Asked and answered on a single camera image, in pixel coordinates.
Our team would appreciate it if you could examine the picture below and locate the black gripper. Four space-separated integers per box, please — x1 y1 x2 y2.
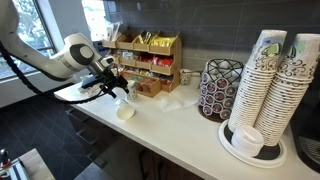
97 68 130 100

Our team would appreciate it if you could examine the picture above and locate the tall patterned paper cup stack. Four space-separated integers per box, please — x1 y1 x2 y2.
253 32 320 147
227 28 288 134

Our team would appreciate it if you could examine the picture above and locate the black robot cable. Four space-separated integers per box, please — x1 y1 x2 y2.
0 41 111 105

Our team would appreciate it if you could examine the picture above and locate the metal clamp device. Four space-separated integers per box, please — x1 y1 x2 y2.
0 148 29 180

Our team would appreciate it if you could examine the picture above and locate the wide wooden tiered organizer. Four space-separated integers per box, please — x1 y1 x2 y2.
114 29 183 93

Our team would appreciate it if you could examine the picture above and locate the dark lower cabinet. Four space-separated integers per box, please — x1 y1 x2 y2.
64 106 204 180

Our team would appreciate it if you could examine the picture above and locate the white plastic lid stack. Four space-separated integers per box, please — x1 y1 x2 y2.
230 123 265 158

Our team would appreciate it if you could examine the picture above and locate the white round tray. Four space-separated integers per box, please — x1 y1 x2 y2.
218 119 288 169

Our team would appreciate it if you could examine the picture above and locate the window with dark frame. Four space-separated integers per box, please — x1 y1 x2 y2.
0 0 56 81

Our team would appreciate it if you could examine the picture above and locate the red white packets pile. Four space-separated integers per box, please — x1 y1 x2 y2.
135 54 152 66

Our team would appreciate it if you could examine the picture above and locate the bright narrow window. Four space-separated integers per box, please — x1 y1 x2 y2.
81 0 109 41

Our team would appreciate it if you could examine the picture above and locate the light wooden board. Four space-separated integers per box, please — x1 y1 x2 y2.
18 148 56 180

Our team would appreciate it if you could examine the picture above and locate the yellow stick packets pile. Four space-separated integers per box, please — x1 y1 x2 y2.
137 30 158 45

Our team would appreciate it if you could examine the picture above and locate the small patterned paper cup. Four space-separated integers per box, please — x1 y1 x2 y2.
179 68 194 86

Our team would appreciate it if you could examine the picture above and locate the narrow wooden tiered organizer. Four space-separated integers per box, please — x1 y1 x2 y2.
101 39 119 58

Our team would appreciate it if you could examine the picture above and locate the wooden tea bag box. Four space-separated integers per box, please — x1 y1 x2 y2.
134 75 163 99

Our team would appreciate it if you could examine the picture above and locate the clear plastic bag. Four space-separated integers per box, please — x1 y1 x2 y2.
159 87 201 113

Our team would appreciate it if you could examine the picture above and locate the wrapped stirrers bundle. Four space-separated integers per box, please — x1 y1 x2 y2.
105 21 124 43

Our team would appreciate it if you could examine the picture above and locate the black wire pod carousel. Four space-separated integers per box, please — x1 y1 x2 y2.
197 58 245 123

